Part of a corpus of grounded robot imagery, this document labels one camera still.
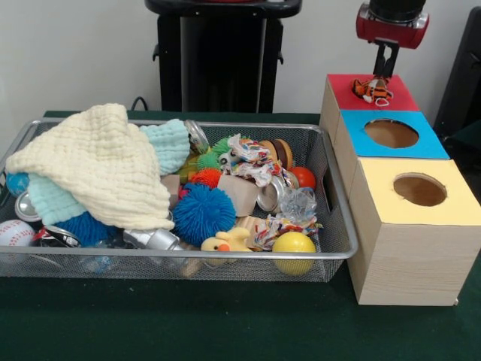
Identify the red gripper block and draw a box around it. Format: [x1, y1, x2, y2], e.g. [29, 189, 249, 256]
[355, 2, 431, 79]

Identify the orange striped tiger plush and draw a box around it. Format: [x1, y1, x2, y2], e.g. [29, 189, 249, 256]
[351, 76, 395, 108]

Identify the cream muslin cloth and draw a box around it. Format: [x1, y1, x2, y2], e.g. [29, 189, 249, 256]
[5, 103, 176, 231]

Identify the mint green cloth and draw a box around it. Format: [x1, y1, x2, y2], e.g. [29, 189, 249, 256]
[28, 118, 190, 226]

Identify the wooden three-hole sorting box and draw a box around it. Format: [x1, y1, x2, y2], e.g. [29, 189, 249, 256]
[319, 73, 481, 308]

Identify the shallow clear mesh bin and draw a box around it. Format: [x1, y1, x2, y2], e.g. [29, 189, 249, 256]
[0, 117, 358, 284]

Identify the black stand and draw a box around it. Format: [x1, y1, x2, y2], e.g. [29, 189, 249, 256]
[434, 6, 481, 151]

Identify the dark green tablecloth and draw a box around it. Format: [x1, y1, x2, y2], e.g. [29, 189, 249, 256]
[450, 119, 481, 151]
[0, 110, 481, 361]

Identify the brown striped burger toy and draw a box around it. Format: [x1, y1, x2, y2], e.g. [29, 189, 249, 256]
[259, 138, 293, 168]

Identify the red-orange ball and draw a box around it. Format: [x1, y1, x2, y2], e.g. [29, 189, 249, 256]
[289, 165, 316, 190]

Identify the yellow ball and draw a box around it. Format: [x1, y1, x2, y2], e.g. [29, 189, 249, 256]
[272, 232, 317, 275]

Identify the blue spiky ball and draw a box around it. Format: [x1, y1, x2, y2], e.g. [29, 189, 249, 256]
[56, 211, 118, 248]
[171, 183, 237, 247]

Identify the yellow duck plush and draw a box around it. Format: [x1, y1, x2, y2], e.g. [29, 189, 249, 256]
[200, 227, 253, 253]

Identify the silver plastic toy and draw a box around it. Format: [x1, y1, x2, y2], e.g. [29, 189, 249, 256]
[123, 227, 186, 252]

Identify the blue globe ball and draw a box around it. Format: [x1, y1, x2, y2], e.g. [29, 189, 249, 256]
[5, 171, 30, 198]

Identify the white baseball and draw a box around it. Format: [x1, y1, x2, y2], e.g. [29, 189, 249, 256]
[0, 220, 35, 247]

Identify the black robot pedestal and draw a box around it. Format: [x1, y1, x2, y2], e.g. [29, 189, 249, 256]
[144, 0, 304, 114]

